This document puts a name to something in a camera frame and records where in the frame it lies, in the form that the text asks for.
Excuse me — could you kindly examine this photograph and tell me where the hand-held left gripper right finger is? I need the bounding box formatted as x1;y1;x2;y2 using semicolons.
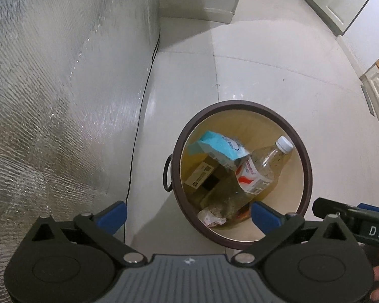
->
230;200;364;266

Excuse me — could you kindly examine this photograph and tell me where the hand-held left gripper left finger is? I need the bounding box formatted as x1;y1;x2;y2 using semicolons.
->
25;200;146;266

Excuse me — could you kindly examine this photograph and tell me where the clear plastic bottle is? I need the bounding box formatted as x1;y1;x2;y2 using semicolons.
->
205;136;295;223

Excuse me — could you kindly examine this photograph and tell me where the brown round trash bin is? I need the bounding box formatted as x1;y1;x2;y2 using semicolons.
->
162;100;313;249

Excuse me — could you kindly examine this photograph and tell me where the white wrapper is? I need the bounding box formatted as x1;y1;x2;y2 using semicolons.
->
197;206;228;228

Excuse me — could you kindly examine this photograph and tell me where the light blue carton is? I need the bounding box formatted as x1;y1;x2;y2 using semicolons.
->
189;131;251;171

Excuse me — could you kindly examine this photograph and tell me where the small cardboard box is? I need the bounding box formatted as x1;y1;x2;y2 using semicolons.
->
185;160;223;204

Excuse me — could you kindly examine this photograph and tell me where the silver foil sheet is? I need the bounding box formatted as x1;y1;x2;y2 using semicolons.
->
0;0;161;259

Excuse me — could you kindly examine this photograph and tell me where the black cable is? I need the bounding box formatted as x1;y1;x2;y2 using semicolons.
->
123;33;161;243

